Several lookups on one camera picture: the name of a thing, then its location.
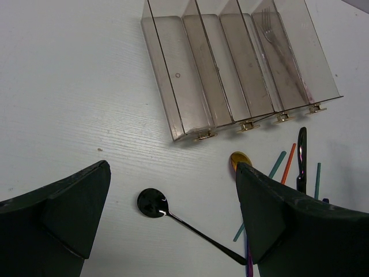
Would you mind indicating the teal chopstick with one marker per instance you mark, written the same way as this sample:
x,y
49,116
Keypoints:
x,y
276,167
317,181

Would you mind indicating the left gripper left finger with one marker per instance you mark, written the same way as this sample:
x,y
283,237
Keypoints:
x,y
50,231

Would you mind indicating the black spoon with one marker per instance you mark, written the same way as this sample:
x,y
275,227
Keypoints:
x,y
153,204

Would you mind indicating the gold spoon purple handle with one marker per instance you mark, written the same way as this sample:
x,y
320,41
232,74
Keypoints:
x,y
249,266

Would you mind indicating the short orange chopstick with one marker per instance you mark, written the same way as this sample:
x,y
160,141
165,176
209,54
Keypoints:
x,y
288,164

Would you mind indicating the teal chopstick left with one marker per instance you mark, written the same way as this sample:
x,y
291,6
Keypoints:
x,y
276,167

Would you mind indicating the black knife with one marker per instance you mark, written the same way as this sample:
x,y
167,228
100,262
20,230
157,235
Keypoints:
x,y
302,160

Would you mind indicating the teal chopstick right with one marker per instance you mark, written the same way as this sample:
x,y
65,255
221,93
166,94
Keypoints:
x,y
317,181

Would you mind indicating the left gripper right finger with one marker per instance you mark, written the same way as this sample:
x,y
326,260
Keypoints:
x,y
293,234

